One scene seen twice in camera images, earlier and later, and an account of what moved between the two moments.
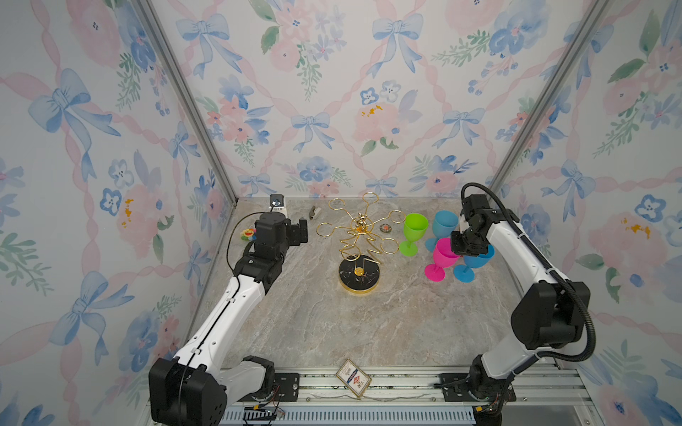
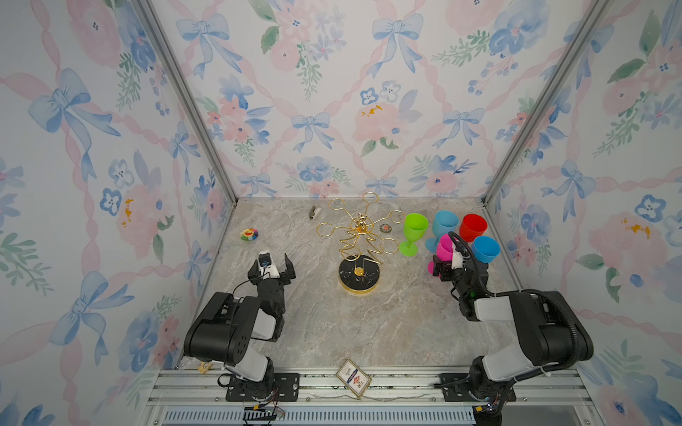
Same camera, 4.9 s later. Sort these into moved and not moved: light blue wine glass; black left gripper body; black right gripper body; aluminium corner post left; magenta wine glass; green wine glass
Moved: black left gripper body; black right gripper body
Not moved: aluminium corner post left; magenta wine glass; green wine glass; light blue wine glass
